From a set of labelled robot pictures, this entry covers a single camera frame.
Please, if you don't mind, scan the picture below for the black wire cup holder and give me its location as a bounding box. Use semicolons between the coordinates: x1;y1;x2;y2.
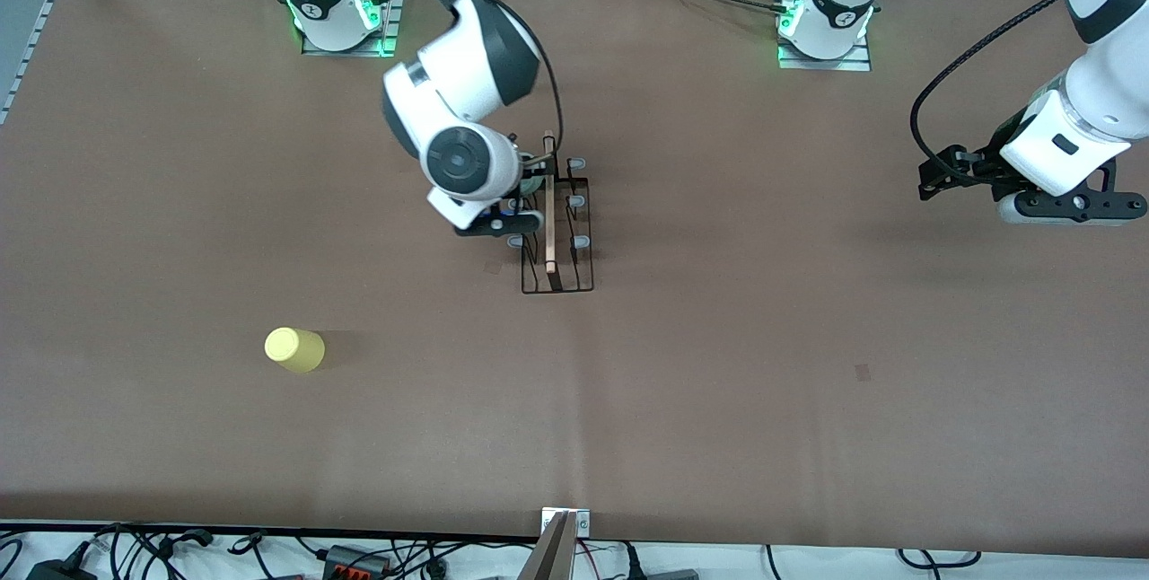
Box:
507;131;597;296

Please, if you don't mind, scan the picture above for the yellow plastic cup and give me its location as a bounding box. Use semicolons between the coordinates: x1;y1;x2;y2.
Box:
264;327;326;374

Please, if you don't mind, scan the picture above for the black box with orange buttons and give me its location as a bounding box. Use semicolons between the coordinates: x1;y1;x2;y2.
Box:
321;545;393;577

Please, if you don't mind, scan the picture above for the black power adapter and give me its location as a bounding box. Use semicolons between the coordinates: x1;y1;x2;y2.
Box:
27;556;98;580

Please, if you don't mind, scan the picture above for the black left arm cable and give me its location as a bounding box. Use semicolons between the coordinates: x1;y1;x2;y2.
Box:
908;0;1149;191

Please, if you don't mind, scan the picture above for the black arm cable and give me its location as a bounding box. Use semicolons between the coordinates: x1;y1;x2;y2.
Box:
355;0;566;161
908;0;1149;191

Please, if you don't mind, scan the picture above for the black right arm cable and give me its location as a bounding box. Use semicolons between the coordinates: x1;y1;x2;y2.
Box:
355;0;566;161

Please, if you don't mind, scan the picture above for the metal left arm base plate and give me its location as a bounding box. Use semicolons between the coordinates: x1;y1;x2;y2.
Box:
777;28;873;72

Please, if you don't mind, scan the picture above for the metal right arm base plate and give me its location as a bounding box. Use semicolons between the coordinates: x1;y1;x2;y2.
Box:
301;0;402;57

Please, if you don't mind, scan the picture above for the small metal mounting bracket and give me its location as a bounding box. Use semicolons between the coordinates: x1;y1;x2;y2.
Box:
541;508;591;538

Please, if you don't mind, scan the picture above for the grey camera support pole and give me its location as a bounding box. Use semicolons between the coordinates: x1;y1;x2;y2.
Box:
518;511;578;580

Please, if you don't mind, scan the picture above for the looped black cable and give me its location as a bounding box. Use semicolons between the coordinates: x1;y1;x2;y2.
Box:
898;548;982;571

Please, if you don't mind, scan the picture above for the tangled black cable bundle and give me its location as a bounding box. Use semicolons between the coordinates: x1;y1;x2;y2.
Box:
0;522;539;580

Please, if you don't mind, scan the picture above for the perforated aluminium rail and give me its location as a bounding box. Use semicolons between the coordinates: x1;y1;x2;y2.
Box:
0;0;96;125

